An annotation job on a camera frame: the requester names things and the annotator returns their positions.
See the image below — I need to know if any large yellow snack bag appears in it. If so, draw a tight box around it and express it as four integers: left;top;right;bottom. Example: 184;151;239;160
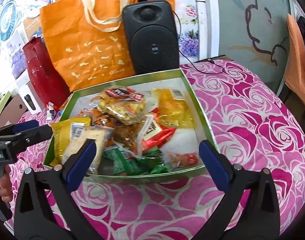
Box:
50;116;91;166

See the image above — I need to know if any red sausage snack pack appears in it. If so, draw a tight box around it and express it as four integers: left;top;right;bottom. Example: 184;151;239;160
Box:
169;153;199;168

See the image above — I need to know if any cracker sandwich pack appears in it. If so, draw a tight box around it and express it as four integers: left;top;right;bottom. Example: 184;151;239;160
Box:
62;126;113;174

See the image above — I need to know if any orange tiger snack pack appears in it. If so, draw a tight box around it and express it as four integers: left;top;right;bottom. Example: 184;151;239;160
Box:
80;108;116;129

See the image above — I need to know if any red brown snack pack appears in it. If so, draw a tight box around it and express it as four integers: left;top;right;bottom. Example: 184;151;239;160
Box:
135;114;176;157

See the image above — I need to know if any yellow popcorn snack pack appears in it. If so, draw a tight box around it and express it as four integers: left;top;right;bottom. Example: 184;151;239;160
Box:
91;86;147;125

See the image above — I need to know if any yellow barcode snack pack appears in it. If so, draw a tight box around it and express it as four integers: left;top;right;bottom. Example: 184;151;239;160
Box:
152;88;195;129

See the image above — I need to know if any person left hand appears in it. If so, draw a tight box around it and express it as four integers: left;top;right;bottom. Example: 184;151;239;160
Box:
0;165;13;203

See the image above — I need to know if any brown cardboard box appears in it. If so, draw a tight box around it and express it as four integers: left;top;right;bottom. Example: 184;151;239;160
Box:
0;92;27;127

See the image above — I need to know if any white red snack pack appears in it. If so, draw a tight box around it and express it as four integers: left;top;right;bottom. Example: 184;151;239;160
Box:
46;102;57;121

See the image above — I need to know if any white coffee cup box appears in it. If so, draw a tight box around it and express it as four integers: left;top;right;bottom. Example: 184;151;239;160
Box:
18;81;44;114

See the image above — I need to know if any red thermos jug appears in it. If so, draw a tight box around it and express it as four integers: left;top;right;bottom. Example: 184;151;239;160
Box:
23;37;70;108

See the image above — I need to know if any pink rose tablecloth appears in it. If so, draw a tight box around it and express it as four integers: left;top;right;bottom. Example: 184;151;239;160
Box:
7;59;305;240

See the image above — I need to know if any green candy pack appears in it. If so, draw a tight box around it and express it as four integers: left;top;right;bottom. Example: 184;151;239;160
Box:
98;148;169;176

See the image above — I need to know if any green cardboard box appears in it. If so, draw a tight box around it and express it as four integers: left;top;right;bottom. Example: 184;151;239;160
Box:
59;68;219;185

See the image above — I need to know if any orange tote bag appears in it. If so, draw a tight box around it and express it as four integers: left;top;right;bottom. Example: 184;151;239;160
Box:
40;0;175;91

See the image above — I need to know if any orange chair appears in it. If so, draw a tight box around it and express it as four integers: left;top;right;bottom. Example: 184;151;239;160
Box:
285;14;305;106

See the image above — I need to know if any black speaker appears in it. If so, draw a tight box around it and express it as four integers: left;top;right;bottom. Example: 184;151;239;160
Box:
122;0;180;75

